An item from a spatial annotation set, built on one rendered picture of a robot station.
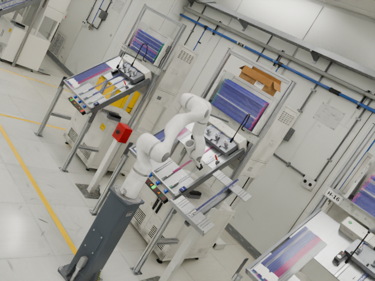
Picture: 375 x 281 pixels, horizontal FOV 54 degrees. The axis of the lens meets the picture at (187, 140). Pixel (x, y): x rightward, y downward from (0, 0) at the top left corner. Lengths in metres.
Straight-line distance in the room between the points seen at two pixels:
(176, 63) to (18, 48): 3.47
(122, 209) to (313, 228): 1.28
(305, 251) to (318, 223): 0.25
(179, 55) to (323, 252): 2.53
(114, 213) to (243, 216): 2.58
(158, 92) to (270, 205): 1.88
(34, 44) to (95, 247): 4.94
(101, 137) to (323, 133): 2.47
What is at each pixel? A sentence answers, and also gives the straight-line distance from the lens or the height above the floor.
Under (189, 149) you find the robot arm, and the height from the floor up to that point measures 1.09.
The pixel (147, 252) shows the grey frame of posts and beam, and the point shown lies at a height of 0.21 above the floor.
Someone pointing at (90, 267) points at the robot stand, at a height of 0.18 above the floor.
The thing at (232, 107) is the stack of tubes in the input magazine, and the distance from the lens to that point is 3.19.
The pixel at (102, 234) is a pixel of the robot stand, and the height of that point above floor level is 0.42.
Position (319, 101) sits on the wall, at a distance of 4.53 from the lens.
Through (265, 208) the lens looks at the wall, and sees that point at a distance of 4.59.
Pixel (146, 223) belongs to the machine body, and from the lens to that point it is 3.45.
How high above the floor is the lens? 1.69
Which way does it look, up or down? 12 degrees down
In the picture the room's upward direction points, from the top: 31 degrees clockwise
